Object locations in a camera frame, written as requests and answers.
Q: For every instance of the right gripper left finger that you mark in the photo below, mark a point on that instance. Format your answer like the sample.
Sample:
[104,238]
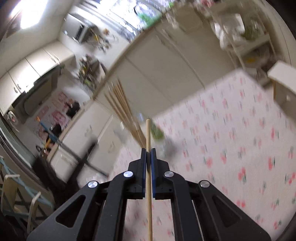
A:
[136,188]

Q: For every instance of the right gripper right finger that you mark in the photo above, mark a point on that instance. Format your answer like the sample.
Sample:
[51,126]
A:
[160,187]

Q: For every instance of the bamboo chopstick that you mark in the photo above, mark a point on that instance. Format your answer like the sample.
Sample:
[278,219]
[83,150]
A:
[149,181]
[114,90]
[134,119]
[126,119]

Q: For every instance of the lower kitchen cabinets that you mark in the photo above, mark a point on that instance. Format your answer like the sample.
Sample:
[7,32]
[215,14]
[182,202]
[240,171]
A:
[162,66]

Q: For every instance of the kitchen cabinets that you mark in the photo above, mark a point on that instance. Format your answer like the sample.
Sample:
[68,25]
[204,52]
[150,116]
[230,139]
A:
[21,77]
[162,66]

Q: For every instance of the upper kitchen cabinets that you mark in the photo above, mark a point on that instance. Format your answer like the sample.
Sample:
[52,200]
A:
[21,77]

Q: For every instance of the cherry print tablecloth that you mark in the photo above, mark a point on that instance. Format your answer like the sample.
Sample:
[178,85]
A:
[233,135]

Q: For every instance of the black wok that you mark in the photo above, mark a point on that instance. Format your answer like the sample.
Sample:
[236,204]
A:
[72,109]

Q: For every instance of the range hood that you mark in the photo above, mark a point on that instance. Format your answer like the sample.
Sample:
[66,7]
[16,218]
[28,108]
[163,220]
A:
[28,102]

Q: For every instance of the white wooden stool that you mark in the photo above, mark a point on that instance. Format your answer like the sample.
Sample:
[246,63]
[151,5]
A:
[282,76]

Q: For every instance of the white rolling storage cart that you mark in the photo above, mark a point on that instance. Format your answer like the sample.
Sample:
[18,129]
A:
[240,29]

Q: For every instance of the wall water heater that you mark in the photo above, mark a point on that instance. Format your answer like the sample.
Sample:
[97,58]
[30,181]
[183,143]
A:
[77,28]

